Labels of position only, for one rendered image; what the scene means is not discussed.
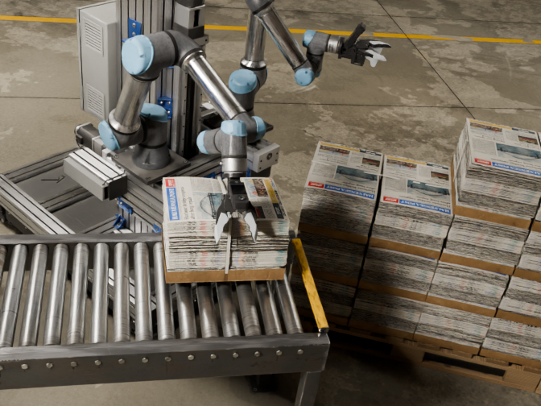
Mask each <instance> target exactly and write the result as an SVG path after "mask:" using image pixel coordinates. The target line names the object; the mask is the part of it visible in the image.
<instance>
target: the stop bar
mask: <svg viewBox="0 0 541 406"><path fill-rule="evenodd" d="M291 243H292V246H293V248H294V251H295V256H296V258H297V261H298V264H299V269H300V271H301V275H302V277H303V280H304V285H305V288H306V290H307V293H308V298H309V300H310V303H311V306H312V311H313V313H314V316H315V319H316V324H317V326H318V330H319V332H328V330H329V327H328V322H327V320H326V317H325V312H324V310H323V307H322V304H321V302H320V298H319V295H318V292H317V290H316V286H315V283H314V280H313V278H312V273H311V270H310V267H309V265H308V261H307V258H306V255H305V253H304V252H305V251H304V249H303V246H302V243H301V241H300V238H293V239H292V240H291Z"/></svg>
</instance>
